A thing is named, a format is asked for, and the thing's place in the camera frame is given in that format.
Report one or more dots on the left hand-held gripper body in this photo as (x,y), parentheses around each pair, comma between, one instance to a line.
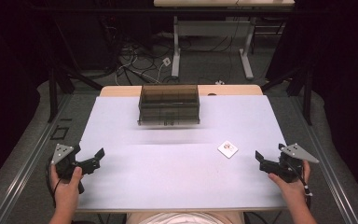
(64,161)

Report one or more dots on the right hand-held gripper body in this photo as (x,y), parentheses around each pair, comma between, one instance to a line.
(287,165)

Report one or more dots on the small white card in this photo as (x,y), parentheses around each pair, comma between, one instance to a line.
(227,149)

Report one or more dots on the smoky transparent drawer organizer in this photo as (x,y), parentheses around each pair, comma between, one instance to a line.
(168,105)

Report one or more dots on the person's right hand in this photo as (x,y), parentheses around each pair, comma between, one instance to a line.
(292,188)

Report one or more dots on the person's left hand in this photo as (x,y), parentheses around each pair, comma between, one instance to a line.
(66,189)

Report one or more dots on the light wooden table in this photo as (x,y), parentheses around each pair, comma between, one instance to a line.
(121,90)

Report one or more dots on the black metal stand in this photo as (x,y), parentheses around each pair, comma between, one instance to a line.
(56,87)
(304,90)

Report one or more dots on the white table mat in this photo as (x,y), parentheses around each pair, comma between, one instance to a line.
(180,174)

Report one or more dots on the person's torso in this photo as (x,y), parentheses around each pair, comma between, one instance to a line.
(185,218)

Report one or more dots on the white power adapter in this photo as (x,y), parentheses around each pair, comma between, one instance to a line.
(166,61)

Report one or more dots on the white-legged background desk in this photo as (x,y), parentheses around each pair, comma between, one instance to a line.
(211,28)

